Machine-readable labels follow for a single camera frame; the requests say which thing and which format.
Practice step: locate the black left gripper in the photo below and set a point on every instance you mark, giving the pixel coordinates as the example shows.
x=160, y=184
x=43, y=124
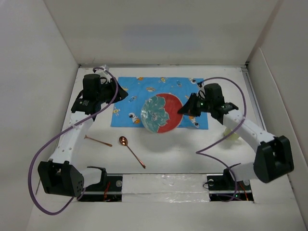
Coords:
x=110, y=84

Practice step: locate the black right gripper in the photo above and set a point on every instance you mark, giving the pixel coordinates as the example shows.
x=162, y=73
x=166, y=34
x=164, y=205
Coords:
x=189, y=107

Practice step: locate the blue patterned cloth napkin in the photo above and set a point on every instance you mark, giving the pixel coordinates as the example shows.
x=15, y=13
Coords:
x=127, y=113

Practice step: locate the pale yellow paper cup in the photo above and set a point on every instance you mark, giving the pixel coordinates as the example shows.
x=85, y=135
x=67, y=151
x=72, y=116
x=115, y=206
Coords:
x=230, y=136

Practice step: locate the red and teal plate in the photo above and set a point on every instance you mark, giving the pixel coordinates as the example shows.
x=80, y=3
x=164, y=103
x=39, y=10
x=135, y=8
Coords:
x=159, y=114

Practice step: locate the copper spoon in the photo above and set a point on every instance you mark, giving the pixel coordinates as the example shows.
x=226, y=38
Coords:
x=124, y=142

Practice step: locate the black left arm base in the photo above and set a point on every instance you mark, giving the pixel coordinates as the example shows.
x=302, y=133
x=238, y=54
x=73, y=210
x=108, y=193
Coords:
x=111, y=191

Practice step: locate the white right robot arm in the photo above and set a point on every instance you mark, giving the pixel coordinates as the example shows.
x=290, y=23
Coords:
x=273, y=155

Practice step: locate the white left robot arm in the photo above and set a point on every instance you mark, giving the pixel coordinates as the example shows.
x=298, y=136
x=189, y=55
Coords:
x=58, y=175

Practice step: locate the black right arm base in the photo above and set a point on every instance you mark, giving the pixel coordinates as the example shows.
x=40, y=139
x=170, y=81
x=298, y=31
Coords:
x=222, y=187

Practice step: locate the copper fork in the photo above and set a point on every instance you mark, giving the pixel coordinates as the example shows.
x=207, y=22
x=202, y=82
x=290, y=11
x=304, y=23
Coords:
x=104, y=143

